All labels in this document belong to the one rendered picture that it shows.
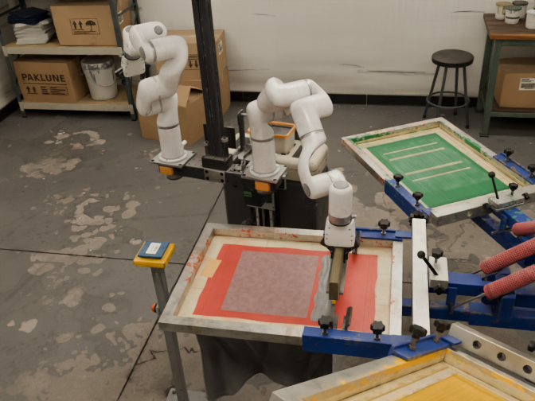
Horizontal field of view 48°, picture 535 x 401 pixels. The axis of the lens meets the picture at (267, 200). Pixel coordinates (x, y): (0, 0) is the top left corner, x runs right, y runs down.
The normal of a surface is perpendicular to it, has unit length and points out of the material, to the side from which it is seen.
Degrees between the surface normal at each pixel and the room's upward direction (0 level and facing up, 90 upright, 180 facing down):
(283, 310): 0
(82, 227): 0
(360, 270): 0
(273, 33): 90
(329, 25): 90
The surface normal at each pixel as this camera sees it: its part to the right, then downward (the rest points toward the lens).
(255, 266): -0.06, -0.84
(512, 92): -0.18, 0.54
